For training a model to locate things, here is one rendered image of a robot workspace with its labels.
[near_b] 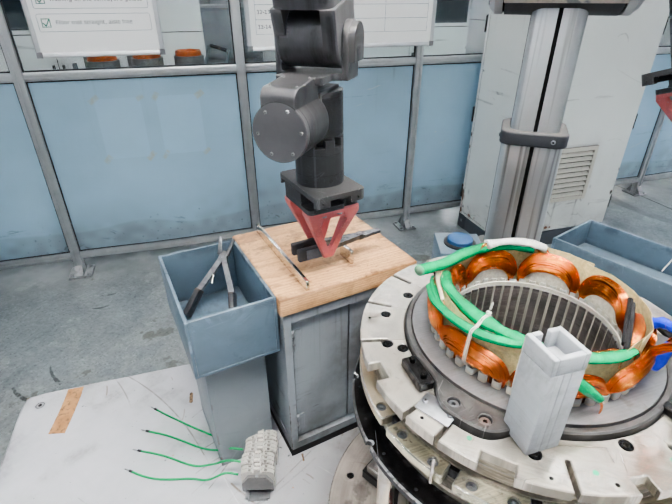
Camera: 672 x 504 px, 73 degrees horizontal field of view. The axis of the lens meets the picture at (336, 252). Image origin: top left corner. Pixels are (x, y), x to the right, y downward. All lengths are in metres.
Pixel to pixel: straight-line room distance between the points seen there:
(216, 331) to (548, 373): 0.36
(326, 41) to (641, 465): 0.43
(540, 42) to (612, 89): 2.16
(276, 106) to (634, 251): 0.59
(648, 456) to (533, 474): 0.09
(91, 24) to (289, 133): 2.11
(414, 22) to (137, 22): 1.39
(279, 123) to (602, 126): 2.69
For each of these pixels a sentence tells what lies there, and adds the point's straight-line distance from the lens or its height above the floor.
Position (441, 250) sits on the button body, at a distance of 0.72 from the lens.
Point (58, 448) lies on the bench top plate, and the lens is 0.86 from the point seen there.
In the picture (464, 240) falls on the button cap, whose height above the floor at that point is 1.04.
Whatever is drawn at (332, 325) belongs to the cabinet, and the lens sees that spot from 0.61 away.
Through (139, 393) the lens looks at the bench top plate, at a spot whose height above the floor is 0.78.
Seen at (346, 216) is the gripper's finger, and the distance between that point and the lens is 0.55.
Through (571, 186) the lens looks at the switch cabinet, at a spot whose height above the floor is 0.40.
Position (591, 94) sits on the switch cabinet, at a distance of 2.90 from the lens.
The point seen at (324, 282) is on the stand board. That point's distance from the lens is 0.57.
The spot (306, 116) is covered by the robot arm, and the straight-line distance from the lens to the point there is 0.44.
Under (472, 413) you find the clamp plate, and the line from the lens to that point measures 0.38.
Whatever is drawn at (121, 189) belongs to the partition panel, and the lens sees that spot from 2.70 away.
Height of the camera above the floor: 1.38
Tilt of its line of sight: 30 degrees down
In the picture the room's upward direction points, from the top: straight up
